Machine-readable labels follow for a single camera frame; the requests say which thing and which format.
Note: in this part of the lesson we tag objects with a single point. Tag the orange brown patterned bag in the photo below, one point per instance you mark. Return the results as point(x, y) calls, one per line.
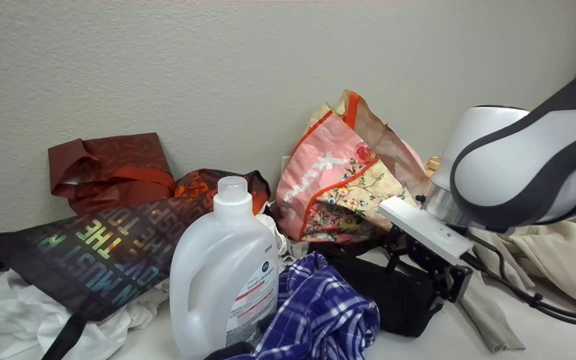
point(199, 187)

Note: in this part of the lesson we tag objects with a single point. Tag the dark red tote bag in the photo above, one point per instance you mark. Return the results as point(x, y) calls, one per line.
point(114, 171)

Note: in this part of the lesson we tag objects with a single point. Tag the white plastic detergent jug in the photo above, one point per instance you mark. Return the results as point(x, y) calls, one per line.
point(219, 280)

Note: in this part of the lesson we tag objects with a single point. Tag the blue plaid shirt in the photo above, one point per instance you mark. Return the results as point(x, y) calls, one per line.
point(320, 312)

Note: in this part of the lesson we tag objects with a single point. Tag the dark grey cloth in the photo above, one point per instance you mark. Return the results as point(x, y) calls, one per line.
point(231, 351)

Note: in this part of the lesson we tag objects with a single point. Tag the black tote bag rainbow text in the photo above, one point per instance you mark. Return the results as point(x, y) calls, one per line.
point(101, 261)

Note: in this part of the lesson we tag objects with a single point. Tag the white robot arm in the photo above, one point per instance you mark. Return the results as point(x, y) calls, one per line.
point(535, 153)

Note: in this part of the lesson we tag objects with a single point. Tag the cream cloth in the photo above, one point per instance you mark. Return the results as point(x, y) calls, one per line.
point(569, 261)

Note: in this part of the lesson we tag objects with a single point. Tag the large white cloth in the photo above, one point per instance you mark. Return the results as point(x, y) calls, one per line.
point(15, 320)

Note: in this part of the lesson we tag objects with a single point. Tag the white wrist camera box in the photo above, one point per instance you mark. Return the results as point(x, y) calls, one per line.
point(428, 230)

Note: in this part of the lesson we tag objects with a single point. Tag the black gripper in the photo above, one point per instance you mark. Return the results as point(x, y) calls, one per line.
point(450, 282)

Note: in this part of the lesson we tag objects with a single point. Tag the pink floral shopping bag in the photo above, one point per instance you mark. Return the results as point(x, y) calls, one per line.
point(331, 173)

